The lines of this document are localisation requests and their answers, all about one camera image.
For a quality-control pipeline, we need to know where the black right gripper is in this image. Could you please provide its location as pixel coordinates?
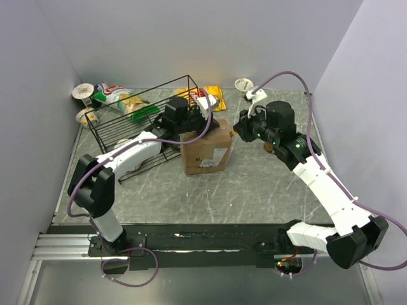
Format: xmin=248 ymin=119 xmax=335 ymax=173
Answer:
xmin=233 ymin=105 xmax=279 ymax=147

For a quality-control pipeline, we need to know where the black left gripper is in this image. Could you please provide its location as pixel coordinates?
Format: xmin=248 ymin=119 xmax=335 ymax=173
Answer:
xmin=176 ymin=105 xmax=219 ymax=139

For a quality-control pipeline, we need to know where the brown cardboard express box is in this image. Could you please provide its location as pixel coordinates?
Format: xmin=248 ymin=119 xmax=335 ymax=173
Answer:
xmin=181 ymin=119 xmax=231 ymax=175

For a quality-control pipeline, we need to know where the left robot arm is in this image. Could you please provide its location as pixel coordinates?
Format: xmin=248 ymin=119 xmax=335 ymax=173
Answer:
xmin=67 ymin=95 xmax=219 ymax=255

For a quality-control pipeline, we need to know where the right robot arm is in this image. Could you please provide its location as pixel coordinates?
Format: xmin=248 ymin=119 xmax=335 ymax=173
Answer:
xmin=233 ymin=101 xmax=389 ymax=269

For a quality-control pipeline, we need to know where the yellow chips bag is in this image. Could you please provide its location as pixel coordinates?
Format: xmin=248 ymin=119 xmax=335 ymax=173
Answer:
xmin=174 ymin=86 xmax=227 ymax=112

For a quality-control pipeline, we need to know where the white yogurt cup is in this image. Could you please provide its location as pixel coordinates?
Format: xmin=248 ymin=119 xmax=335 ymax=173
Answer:
xmin=234 ymin=78 xmax=254 ymax=97

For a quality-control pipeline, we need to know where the orange label tin can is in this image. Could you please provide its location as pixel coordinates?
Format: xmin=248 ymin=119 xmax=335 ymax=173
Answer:
xmin=263 ymin=143 xmax=274 ymax=154

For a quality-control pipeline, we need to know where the green wrapped round package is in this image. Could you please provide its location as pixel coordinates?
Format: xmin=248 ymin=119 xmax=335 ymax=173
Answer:
xmin=130 ymin=104 xmax=160 ymax=123

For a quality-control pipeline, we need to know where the white green bowl container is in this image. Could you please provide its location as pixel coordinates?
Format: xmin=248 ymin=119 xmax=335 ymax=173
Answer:
xmin=114 ymin=138 xmax=142 ymax=172

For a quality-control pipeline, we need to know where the green white cassava chips bag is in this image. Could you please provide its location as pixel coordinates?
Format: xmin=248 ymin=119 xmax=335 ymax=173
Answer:
xmin=92 ymin=85 xmax=150 ymax=115

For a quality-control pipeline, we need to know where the blue white small can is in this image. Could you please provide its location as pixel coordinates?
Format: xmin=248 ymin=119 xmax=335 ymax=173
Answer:
xmin=94 ymin=81 xmax=109 ymax=92

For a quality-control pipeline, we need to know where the white yellow noodle cup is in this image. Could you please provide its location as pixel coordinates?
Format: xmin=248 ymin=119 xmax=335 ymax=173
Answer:
xmin=75 ymin=107 xmax=99 ymax=129

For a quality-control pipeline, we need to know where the white cup brown lid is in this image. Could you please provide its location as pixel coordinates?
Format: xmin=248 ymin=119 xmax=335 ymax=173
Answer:
xmin=72 ymin=83 xmax=94 ymax=107

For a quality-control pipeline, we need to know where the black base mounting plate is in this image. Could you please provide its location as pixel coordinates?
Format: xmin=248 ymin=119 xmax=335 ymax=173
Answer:
xmin=46 ymin=224 xmax=314 ymax=275

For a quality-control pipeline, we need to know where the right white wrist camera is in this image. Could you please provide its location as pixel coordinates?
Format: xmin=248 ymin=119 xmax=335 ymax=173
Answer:
xmin=245 ymin=89 xmax=267 ymax=119

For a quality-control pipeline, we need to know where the black wire rack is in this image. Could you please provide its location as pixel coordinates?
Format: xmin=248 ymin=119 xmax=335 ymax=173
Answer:
xmin=85 ymin=74 xmax=200 ymax=185

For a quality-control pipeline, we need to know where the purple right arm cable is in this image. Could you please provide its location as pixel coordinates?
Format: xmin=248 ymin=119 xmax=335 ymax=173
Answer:
xmin=252 ymin=71 xmax=407 ymax=278

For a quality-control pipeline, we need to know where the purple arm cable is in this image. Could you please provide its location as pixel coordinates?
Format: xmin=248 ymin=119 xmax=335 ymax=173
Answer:
xmin=67 ymin=88 xmax=213 ymax=288
xmin=252 ymin=71 xmax=407 ymax=278

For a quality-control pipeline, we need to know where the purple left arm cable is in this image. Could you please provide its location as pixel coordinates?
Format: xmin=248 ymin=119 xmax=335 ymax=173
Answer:
xmin=67 ymin=88 xmax=213 ymax=288

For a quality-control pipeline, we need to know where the aluminium rail frame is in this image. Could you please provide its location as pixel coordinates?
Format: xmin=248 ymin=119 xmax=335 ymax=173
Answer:
xmin=30 ymin=230 xmax=368 ymax=261

